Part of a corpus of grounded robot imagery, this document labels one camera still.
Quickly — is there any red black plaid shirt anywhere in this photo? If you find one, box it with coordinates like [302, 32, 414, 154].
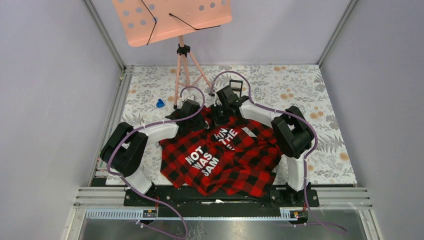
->
[159, 107, 283, 198]

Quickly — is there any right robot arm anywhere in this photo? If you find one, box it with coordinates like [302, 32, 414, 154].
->
[211, 86, 316, 206]

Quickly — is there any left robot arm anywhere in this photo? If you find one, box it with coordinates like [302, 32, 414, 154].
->
[100, 99, 206, 206]

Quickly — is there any small blue plastic object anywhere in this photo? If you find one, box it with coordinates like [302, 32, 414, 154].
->
[156, 98, 165, 108]

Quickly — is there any floral patterned table mat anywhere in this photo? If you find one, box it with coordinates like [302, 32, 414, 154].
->
[111, 64, 357, 185]

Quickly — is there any pink music stand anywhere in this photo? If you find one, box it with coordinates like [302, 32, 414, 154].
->
[112, 0, 233, 108]

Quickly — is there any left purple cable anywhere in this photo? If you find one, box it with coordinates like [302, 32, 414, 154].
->
[106, 86, 206, 239]

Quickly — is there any purple cable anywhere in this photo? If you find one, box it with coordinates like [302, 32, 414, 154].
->
[106, 86, 206, 239]
[211, 70, 349, 235]

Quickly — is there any black brooch holder frame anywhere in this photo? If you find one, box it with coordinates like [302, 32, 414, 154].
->
[229, 79, 244, 97]

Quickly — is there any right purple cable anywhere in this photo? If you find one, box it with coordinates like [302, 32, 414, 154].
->
[211, 70, 349, 235]

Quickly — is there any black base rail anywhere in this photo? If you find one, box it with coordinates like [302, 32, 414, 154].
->
[123, 185, 320, 219]

